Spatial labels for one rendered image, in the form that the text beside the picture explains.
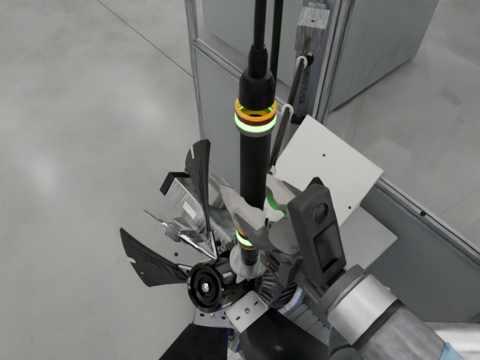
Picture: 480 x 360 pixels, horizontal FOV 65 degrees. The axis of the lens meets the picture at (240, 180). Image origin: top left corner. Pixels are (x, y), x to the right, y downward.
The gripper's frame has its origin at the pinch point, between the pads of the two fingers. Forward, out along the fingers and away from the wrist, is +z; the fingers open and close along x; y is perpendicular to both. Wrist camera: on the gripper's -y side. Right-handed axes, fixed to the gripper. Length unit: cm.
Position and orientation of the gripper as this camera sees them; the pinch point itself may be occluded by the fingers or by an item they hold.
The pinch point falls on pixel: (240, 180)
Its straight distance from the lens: 53.2
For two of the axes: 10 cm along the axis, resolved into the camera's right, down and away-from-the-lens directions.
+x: 7.7, -5.0, 3.9
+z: -6.3, -6.1, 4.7
